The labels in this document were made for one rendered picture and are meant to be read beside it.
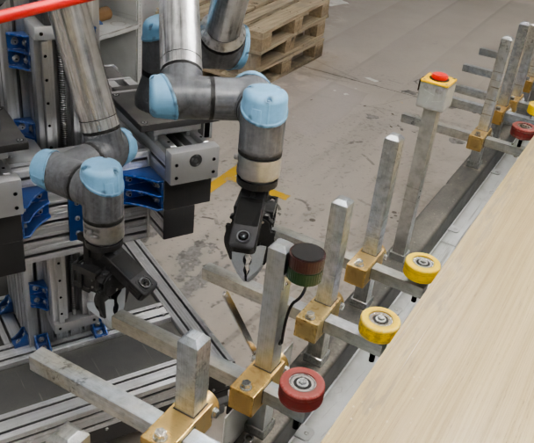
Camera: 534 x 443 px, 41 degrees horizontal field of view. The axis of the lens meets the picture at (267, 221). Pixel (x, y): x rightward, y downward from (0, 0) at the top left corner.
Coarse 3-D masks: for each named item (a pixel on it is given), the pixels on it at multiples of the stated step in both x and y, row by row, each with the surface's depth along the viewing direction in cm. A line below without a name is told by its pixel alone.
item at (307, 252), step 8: (296, 248) 118; (304, 248) 118; (312, 248) 119; (320, 248) 119; (296, 256) 116; (304, 256) 116; (312, 256) 117; (320, 256) 117; (288, 280) 122; (304, 288) 121; (288, 312) 125; (280, 344) 129
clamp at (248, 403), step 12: (252, 372) 131; (264, 372) 131; (276, 372) 132; (240, 384) 128; (252, 384) 128; (264, 384) 128; (240, 396) 127; (252, 396) 126; (240, 408) 128; (252, 408) 127
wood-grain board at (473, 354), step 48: (528, 144) 226; (528, 192) 197; (480, 240) 173; (528, 240) 175; (432, 288) 154; (480, 288) 155; (528, 288) 157; (432, 336) 140; (480, 336) 141; (528, 336) 143; (384, 384) 127; (432, 384) 128; (480, 384) 129; (528, 384) 131; (336, 432) 116; (384, 432) 117; (432, 432) 118; (480, 432) 119; (528, 432) 120
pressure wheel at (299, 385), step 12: (288, 372) 126; (300, 372) 127; (312, 372) 127; (288, 384) 124; (300, 384) 124; (312, 384) 125; (324, 384) 125; (288, 396) 122; (300, 396) 122; (312, 396) 122; (288, 408) 123; (300, 408) 122; (312, 408) 123
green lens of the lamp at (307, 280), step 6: (288, 270) 118; (288, 276) 119; (294, 276) 117; (300, 276) 117; (306, 276) 116; (312, 276) 116; (318, 276) 117; (294, 282) 118; (300, 282) 117; (306, 282) 117; (312, 282) 117; (318, 282) 118
